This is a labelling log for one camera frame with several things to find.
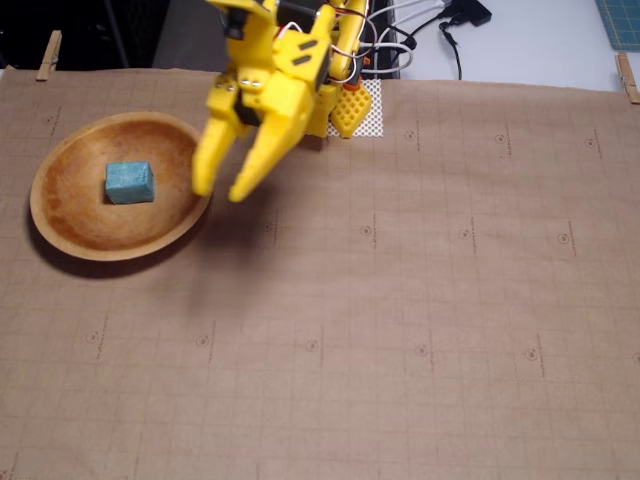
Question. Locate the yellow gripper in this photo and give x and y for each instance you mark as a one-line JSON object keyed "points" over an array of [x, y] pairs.
{"points": [[281, 102]]}

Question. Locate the blue block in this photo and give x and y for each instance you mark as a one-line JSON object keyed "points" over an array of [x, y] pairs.
{"points": [[127, 180]]}

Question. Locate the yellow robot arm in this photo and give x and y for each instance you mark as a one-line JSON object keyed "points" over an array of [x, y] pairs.
{"points": [[347, 30]]}

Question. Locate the round wooden bowl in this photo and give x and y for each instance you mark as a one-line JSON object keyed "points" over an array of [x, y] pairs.
{"points": [[75, 220]]}

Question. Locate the yellow waffle-pattern clamp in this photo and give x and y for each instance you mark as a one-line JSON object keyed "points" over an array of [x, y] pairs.
{"points": [[351, 111]]}

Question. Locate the white perforated mat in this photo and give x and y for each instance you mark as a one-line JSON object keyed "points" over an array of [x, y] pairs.
{"points": [[376, 115]]}

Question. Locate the black box behind base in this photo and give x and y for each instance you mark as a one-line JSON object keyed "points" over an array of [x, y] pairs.
{"points": [[384, 57]]}

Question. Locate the gridded wrapping paper sheet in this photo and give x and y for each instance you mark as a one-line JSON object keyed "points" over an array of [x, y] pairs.
{"points": [[350, 300]]}

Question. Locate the wooden clothespin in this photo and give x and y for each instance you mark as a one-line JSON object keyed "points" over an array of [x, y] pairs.
{"points": [[50, 55], [627, 75]]}

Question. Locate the black power adapter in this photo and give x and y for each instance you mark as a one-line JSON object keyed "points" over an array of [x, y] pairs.
{"points": [[470, 12]]}

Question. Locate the green cutting mat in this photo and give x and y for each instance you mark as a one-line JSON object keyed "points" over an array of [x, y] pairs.
{"points": [[622, 22]]}

